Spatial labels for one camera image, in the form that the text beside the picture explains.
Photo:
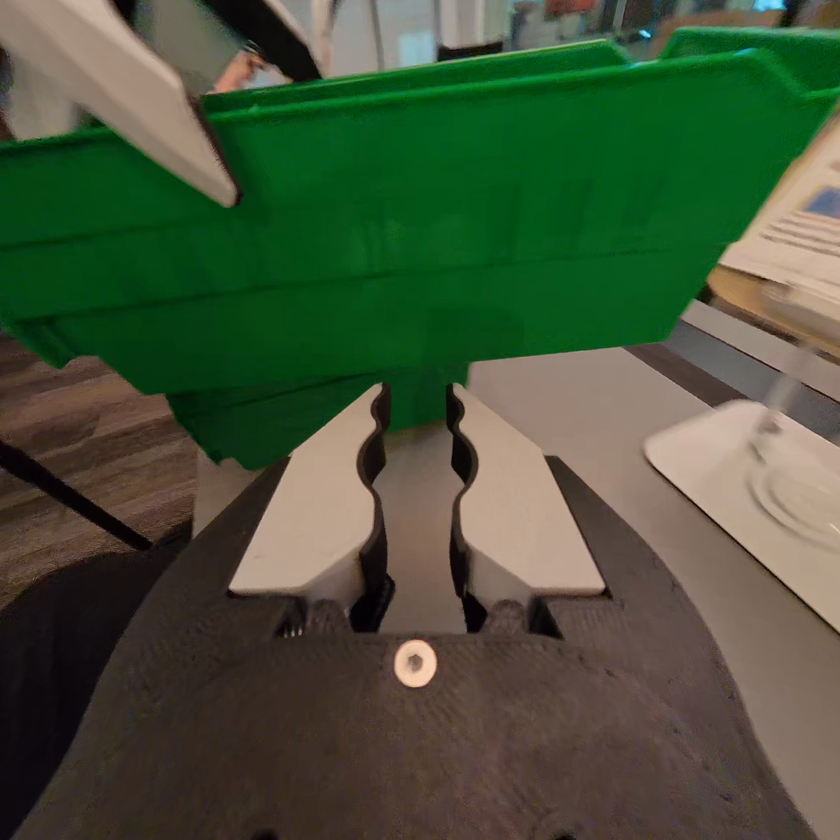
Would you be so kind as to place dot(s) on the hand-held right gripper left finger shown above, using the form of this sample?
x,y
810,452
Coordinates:
x,y
308,525

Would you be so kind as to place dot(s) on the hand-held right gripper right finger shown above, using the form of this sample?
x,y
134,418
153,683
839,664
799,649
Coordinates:
x,y
525,525

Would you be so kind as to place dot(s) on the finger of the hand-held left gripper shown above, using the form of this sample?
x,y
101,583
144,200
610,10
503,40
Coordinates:
x,y
111,85
275,33

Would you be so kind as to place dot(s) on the person's left hand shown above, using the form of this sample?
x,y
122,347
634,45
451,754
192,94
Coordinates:
x,y
256,73

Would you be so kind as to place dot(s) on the black tape strip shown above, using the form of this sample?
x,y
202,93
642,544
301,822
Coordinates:
x,y
682,377

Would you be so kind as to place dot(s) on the printed instruction sheet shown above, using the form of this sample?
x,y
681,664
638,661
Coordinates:
x,y
800,229

